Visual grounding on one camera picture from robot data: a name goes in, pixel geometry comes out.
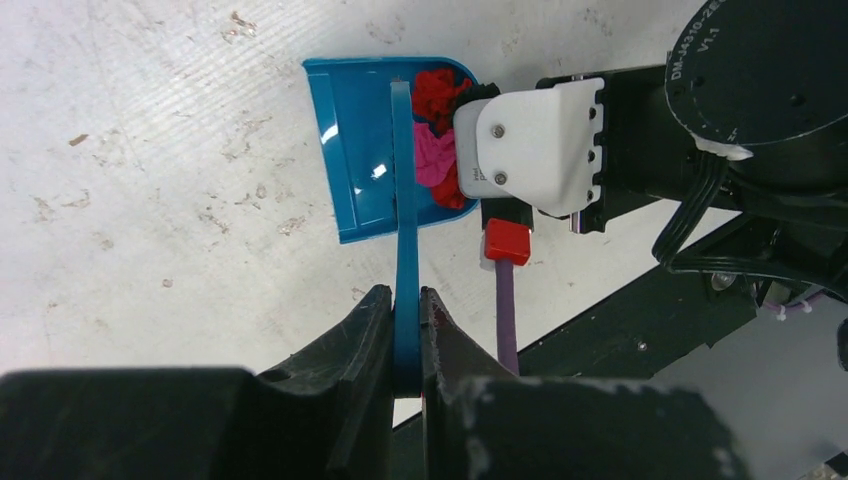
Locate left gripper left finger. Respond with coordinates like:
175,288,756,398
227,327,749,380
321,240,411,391
257,285,394,479

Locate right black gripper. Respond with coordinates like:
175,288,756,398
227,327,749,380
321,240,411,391
481,65,696,234

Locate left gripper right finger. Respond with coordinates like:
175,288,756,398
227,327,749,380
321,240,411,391
419,287,515,479

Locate blue hand brush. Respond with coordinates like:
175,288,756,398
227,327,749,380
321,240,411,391
391,81,422,399

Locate small black paper scrap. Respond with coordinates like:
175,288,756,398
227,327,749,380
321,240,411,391
455,83,501,109

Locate small red scrap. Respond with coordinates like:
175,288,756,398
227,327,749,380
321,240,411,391
430,164,467,210

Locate pink paper scrap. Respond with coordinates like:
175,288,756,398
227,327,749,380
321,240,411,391
414,122,457,188

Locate red paper scrap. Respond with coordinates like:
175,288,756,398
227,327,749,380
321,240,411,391
411,68,474,136

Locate blue plastic dustpan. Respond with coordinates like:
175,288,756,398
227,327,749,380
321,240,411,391
302,56,477,244

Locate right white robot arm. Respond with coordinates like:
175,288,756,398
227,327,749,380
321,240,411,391
459,1,847,297

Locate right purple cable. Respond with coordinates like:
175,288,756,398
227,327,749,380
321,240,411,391
493,258,521,378

